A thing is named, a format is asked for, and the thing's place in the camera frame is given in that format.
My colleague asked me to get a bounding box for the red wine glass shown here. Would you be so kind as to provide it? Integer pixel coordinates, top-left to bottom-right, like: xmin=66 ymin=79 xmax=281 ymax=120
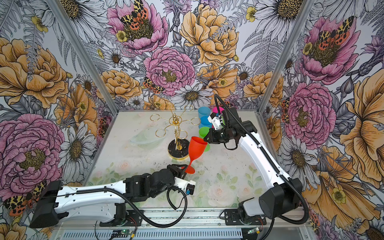
xmin=185 ymin=137 xmax=208 ymax=174

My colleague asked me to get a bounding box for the pink wine glass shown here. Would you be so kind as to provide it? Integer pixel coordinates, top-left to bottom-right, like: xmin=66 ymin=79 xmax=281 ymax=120
xmin=212 ymin=107 xmax=224 ymax=114

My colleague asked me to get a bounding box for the light blue wine glass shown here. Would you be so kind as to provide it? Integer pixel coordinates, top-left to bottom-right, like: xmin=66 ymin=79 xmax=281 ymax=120
xmin=198 ymin=107 xmax=211 ymax=119

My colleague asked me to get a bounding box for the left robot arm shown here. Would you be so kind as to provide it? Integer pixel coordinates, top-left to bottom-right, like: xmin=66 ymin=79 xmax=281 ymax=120
xmin=30 ymin=164 xmax=196 ymax=229

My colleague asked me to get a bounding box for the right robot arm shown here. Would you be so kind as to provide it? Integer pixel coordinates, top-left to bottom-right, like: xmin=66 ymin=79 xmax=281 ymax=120
xmin=204 ymin=94 xmax=310 ymax=225

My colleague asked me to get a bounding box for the small green circuit board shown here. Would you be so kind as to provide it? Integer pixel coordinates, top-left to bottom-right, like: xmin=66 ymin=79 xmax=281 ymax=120
xmin=111 ymin=230 xmax=136 ymax=239

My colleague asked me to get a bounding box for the right small circuit board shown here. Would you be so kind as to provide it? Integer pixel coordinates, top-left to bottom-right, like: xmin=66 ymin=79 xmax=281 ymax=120
xmin=247 ymin=228 xmax=261 ymax=235

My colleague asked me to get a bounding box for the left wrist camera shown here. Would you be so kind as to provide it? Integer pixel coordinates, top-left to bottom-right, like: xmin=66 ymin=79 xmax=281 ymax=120
xmin=174 ymin=177 xmax=196 ymax=195

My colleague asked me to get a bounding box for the gold wire wine glass rack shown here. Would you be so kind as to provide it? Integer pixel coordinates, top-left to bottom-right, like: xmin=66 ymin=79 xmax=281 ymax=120
xmin=150 ymin=105 xmax=201 ymax=160

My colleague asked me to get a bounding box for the aluminium front rail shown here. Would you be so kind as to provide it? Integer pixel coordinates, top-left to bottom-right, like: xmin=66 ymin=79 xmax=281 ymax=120
xmin=59 ymin=206 xmax=310 ymax=232

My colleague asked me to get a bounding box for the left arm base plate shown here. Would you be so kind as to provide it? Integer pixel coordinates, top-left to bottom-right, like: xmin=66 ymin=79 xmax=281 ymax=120
xmin=99 ymin=210 xmax=143 ymax=227

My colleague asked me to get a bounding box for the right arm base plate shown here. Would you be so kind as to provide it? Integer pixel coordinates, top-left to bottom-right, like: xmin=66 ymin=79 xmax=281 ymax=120
xmin=220 ymin=209 xmax=267 ymax=226

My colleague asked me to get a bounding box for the right aluminium corner post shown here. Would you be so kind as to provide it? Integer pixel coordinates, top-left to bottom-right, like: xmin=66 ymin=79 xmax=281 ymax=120
xmin=257 ymin=0 xmax=317 ymax=114

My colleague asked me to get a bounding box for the aluminium corner post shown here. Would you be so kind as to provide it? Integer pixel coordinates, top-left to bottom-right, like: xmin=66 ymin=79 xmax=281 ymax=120
xmin=257 ymin=0 xmax=317 ymax=114
xmin=46 ymin=0 xmax=119 ymax=116

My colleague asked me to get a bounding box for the left aluminium corner post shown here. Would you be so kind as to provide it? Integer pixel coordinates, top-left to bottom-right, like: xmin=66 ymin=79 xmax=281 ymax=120
xmin=46 ymin=0 xmax=119 ymax=116

